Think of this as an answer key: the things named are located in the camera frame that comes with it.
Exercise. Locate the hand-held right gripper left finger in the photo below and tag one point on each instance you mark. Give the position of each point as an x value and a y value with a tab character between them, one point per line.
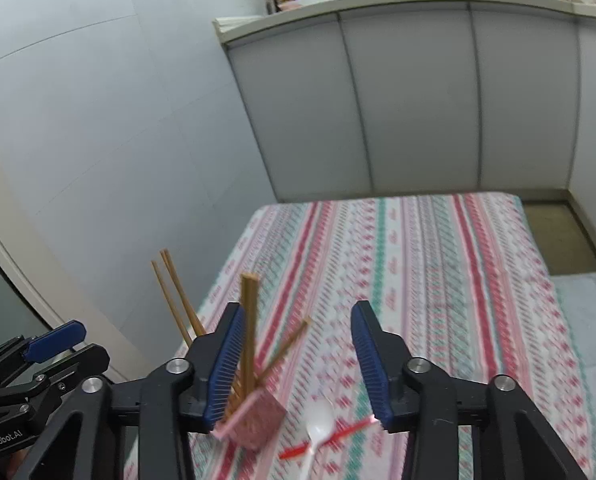
225	360

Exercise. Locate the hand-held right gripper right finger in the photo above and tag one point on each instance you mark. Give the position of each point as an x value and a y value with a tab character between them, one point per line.
373	360

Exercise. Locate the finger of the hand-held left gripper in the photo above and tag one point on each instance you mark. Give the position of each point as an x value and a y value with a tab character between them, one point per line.
53	341
78	365

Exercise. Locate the pink plastic utensil holder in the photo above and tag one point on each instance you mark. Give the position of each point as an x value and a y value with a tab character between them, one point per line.
258	417

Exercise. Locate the red plastic spoon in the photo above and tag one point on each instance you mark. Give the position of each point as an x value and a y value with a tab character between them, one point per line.
350	429

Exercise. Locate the white plastic spoon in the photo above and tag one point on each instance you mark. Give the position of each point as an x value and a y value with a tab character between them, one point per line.
320	422

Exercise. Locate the dark glass door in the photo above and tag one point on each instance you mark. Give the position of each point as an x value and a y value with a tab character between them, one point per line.
3	300

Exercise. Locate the striped patterned tablecloth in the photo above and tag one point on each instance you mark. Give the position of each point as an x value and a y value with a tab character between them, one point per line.
428	285

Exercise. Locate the grey kitchen cabinet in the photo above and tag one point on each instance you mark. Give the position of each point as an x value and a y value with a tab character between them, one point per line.
413	100

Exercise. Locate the beige door frame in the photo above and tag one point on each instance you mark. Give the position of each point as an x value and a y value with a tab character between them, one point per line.
28	270

